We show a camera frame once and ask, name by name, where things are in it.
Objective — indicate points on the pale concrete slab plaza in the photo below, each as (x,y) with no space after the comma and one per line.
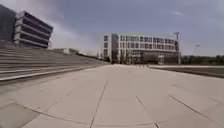
(126,96)

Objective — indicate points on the dark grey building block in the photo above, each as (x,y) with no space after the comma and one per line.
(6,25)

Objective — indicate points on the dark planted bed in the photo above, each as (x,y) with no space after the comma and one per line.
(196,71)

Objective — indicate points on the white building with many windows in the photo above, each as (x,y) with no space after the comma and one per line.
(140,45)

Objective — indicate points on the tall lamp pole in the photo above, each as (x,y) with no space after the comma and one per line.
(177,46)

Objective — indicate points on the row of trees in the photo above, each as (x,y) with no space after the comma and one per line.
(203,60)

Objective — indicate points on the dark building with pale bands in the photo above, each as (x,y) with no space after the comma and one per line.
(31,31)

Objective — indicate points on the low grey building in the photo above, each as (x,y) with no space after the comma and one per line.
(66,51)

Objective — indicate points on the wide grey stone steps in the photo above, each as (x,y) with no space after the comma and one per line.
(30,61)

